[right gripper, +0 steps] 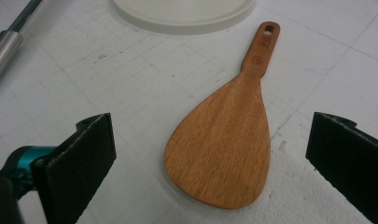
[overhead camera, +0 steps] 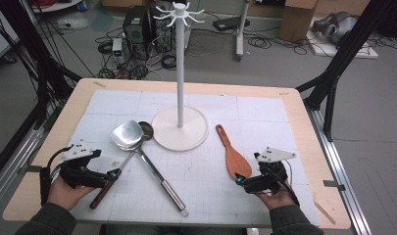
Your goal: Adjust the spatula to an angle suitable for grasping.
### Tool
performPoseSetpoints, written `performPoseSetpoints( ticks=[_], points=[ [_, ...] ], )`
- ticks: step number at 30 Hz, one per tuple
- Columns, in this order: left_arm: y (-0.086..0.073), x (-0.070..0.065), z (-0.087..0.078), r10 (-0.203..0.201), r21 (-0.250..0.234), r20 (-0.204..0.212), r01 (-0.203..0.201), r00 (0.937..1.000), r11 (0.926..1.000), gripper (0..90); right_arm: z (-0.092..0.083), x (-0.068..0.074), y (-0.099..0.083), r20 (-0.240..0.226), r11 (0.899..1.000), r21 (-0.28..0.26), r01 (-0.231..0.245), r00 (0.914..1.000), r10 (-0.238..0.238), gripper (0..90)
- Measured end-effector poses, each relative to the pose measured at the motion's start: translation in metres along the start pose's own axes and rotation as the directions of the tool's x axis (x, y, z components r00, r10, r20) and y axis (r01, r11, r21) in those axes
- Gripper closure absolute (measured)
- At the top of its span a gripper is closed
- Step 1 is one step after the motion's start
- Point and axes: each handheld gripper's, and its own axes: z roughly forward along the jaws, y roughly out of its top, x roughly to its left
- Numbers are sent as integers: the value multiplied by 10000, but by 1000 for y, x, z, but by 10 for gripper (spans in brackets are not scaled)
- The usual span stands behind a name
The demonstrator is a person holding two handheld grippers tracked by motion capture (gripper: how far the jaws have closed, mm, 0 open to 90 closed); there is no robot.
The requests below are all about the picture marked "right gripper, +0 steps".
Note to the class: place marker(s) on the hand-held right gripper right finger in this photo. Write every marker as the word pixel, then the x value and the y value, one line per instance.
pixel 348 161

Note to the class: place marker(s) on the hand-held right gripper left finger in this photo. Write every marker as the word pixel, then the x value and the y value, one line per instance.
pixel 74 168

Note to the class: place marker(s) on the wooden rice paddle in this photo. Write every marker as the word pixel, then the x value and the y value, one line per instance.
pixel 221 149

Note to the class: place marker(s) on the dark metal spoon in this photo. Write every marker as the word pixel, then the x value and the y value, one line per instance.
pixel 3 49

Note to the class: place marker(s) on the white utensil rack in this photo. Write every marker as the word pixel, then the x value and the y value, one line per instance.
pixel 183 15

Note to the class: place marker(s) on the white grid mat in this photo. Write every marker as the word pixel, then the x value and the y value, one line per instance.
pixel 130 93

